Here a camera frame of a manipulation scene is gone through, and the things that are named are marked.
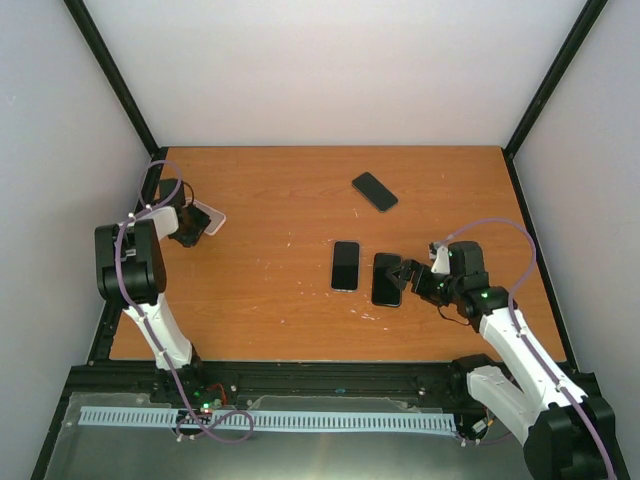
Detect right black frame post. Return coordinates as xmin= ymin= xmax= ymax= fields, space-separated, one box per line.
xmin=503 ymin=0 xmax=610 ymax=156

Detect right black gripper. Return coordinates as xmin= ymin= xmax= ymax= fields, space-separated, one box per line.
xmin=387 ymin=258 xmax=462 ymax=307

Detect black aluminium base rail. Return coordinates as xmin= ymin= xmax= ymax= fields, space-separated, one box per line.
xmin=63 ymin=360 xmax=482 ymax=414

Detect black smartphone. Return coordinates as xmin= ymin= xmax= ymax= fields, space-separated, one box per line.
xmin=371 ymin=253 xmax=403 ymax=307
xmin=351 ymin=172 xmax=399 ymax=213

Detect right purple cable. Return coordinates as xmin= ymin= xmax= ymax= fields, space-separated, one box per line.
xmin=434 ymin=217 xmax=619 ymax=480

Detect black frame post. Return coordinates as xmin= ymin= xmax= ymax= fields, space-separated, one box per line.
xmin=503 ymin=0 xmax=610 ymax=156
xmin=62 ymin=0 xmax=162 ymax=157

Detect left black frame post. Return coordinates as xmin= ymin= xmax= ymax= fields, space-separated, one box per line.
xmin=62 ymin=0 xmax=162 ymax=157

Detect light blue slotted cable duct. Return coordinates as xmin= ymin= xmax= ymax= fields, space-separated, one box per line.
xmin=77 ymin=406 xmax=456 ymax=436

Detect black phone case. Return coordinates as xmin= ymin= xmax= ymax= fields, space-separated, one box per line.
xmin=370 ymin=251 xmax=404 ymax=309

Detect metal base plate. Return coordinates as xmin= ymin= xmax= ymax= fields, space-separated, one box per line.
xmin=41 ymin=394 xmax=529 ymax=479

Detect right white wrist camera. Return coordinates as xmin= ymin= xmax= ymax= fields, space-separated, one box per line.
xmin=429 ymin=242 xmax=451 ymax=275

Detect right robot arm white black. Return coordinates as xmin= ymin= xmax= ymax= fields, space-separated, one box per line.
xmin=381 ymin=241 xmax=617 ymax=479

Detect pink translucent phone case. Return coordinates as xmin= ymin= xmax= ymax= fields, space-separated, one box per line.
xmin=194 ymin=200 xmax=226 ymax=236

